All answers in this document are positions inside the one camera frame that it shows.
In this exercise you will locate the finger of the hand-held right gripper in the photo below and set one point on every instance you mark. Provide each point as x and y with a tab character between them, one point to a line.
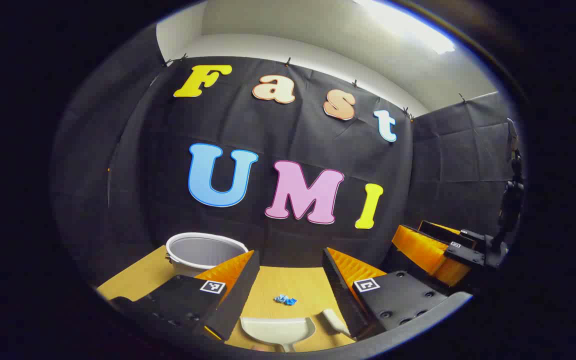
423	252
473	240

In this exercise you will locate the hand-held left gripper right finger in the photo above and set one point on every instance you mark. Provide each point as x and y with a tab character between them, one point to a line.
340	295

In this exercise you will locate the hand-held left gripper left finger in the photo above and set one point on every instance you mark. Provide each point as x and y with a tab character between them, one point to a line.
235	295

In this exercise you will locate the small white broom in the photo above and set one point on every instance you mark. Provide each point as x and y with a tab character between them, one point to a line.
333	320

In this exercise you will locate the blue paper trash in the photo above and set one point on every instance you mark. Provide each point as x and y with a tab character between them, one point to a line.
285	299

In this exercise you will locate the white dustpan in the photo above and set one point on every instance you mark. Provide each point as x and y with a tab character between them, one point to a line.
278	330

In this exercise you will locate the white garbage bin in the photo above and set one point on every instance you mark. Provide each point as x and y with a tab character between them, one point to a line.
203	250

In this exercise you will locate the black backdrop cloth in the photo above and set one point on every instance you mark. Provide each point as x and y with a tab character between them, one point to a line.
293	140

